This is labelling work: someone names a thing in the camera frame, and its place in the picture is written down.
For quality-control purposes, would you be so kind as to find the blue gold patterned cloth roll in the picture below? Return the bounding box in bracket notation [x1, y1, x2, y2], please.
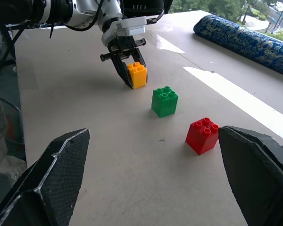
[193, 14, 283, 79]

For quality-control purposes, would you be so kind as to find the red toy brick cube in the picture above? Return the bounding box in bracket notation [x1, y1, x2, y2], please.
[185, 117, 220, 156]

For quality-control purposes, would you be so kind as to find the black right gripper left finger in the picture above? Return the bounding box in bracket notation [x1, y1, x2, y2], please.
[0, 128, 91, 226]

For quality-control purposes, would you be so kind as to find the yellow toy brick cube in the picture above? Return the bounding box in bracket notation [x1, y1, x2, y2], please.
[127, 61, 148, 89]

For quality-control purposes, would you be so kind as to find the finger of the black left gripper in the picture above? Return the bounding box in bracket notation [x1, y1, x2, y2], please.
[132, 47, 149, 83]
[111, 54, 134, 90]

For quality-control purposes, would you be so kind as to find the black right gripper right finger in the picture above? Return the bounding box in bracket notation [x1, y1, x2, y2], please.
[217, 125, 283, 226]

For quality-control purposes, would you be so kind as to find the clear plastic bag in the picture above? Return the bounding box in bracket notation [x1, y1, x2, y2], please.
[0, 94, 28, 183]

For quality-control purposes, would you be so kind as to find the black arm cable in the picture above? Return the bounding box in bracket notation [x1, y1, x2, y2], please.
[49, 0, 105, 39]

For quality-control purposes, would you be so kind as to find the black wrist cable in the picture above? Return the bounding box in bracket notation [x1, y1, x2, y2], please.
[122, 7, 166, 24]

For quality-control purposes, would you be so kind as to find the black metal frame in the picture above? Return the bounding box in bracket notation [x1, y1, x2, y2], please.
[0, 20, 23, 113]

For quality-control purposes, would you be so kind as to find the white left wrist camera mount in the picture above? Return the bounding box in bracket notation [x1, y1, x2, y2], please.
[101, 16, 148, 49]

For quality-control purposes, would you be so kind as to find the dark robot torso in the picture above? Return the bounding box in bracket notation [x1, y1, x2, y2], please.
[121, 0, 166, 12]

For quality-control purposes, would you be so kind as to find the green toy brick cube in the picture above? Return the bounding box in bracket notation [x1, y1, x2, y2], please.
[151, 86, 179, 118]

